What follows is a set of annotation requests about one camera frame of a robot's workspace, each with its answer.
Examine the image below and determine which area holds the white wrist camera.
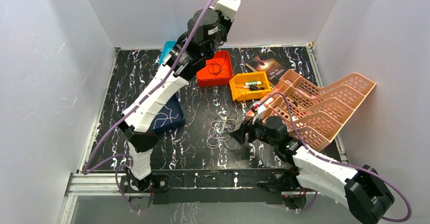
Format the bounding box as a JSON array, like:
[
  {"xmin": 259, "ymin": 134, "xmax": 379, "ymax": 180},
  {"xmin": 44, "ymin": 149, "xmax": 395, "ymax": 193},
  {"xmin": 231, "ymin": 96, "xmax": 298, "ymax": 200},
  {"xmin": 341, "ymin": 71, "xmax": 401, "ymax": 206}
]
[
  {"xmin": 212, "ymin": 0, "xmax": 241, "ymax": 22},
  {"xmin": 251, "ymin": 98, "xmax": 273, "ymax": 124}
]

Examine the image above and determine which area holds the teal plastic box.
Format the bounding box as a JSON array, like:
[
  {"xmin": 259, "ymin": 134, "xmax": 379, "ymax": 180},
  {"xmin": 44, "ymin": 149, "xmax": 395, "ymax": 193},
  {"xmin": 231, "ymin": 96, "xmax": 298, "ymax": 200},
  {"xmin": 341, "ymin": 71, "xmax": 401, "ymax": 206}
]
[{"xmin": 159, "ymin": 41, "xmax": 176, "ymax": 65}]

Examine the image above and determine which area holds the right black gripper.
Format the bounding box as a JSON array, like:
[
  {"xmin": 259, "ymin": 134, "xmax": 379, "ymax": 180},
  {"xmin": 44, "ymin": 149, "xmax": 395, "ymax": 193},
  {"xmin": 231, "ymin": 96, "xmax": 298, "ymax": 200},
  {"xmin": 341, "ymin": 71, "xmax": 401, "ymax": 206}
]
[{"xmin": 229, "ymin": 113, "xmax": 278, "ymax": 147}]

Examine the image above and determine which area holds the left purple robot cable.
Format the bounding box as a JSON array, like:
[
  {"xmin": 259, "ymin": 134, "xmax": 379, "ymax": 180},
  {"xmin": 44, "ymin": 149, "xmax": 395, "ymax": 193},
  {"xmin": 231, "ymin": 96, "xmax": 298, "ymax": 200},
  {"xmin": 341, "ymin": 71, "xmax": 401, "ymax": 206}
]
[{"xmin": 82, "ymin": 0, "xmax": 223, "ymax": 213}]

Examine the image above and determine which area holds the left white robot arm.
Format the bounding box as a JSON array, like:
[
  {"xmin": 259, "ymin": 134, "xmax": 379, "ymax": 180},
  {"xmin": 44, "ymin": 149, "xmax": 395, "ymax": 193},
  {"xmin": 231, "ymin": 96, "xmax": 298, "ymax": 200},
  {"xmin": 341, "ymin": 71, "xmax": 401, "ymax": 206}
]
[{"xmin": 119, "ymin": 8, "xmax": 233, "ymax": 192}]

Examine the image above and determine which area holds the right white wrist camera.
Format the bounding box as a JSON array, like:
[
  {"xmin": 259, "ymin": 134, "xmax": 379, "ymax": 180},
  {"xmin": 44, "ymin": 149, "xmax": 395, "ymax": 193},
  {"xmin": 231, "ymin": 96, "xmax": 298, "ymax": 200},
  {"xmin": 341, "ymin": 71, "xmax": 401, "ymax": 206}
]
[{"xmin": 251, "ymin": 98, "xmax": 273, "ymax": 124}]

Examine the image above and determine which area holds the yellow parts bin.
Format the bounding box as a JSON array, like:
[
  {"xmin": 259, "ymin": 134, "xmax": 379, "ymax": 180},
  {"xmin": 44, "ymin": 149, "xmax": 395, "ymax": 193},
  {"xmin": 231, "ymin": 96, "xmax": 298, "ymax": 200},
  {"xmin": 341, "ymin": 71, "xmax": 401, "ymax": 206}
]
[{"xmin": 229, "ymin": 71, "xmax": 271, "ymax": 101}]

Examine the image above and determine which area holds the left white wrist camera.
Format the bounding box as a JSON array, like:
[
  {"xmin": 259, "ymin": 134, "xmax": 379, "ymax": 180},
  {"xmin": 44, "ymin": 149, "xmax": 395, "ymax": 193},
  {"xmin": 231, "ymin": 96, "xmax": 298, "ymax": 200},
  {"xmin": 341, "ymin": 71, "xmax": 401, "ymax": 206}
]
[{"xmin": 212, "ymin": 0, "xmax": 241, "ymax": 22}]

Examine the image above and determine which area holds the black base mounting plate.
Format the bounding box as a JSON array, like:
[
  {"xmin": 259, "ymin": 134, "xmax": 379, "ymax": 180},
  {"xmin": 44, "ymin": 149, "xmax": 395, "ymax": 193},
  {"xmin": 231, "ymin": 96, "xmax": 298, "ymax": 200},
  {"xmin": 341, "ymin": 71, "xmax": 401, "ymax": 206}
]
[{"xmin": 119, "ymin": 168, "xmax": 315, "ymax": 212}]

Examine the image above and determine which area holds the black clip in bin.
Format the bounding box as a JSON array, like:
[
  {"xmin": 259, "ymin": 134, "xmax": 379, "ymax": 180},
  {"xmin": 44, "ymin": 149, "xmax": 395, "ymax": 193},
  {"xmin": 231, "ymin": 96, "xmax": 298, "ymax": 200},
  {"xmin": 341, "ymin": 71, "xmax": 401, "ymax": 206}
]
[{"xmin": 249, "ymin": 86, "xmax": 265, "ymax": 91}]

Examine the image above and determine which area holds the red plastic box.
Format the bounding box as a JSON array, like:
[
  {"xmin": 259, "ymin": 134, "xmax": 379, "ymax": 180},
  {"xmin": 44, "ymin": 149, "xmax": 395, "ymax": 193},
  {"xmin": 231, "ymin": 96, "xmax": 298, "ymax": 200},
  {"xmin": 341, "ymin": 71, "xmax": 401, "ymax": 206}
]
[{"xmin": 197, "ymin": 50, "xmax": 234, "ymax": 87}]

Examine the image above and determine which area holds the dark cable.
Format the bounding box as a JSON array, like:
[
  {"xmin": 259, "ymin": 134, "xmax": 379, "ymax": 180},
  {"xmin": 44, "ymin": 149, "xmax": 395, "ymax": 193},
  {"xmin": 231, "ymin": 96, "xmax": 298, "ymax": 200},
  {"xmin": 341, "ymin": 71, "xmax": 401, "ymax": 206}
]
[{"xmin": 205, "ymin": 55, "xmax": 232, "ymax": 79}]

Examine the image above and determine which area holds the pink tiered file rack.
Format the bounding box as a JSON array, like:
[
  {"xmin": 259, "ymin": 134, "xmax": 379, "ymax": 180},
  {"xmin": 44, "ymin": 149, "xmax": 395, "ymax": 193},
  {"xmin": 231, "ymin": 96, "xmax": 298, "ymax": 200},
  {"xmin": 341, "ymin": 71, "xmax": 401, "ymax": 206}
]
[{"xmin": 261, "ymin": 69, "xmax": 376, "ymax": 152}]

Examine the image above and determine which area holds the navy blue plastic box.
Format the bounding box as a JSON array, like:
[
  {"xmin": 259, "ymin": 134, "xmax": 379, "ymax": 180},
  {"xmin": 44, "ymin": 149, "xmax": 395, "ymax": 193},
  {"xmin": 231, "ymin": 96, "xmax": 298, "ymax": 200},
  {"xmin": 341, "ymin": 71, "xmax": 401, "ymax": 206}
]
[{"xmin": 150, "ymin": 94, "xmax": 186, "ymax": 134}]

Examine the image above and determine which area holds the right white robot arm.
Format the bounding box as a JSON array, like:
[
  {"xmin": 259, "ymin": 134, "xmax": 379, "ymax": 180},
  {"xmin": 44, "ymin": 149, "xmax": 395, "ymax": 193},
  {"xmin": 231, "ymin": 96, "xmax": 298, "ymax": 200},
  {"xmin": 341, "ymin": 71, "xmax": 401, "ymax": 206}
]
[{"xmin": 230, "ymin": 116, "xmax": 395, "ymax": 223}]

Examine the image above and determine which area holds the green white marker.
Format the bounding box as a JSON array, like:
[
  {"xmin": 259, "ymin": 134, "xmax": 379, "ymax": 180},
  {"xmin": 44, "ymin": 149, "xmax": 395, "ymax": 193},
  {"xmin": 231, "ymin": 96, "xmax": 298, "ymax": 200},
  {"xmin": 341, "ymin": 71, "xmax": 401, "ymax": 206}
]
[{"xmin": 245, "ymin": 81, "xmax": 262, "ymax": 86}]

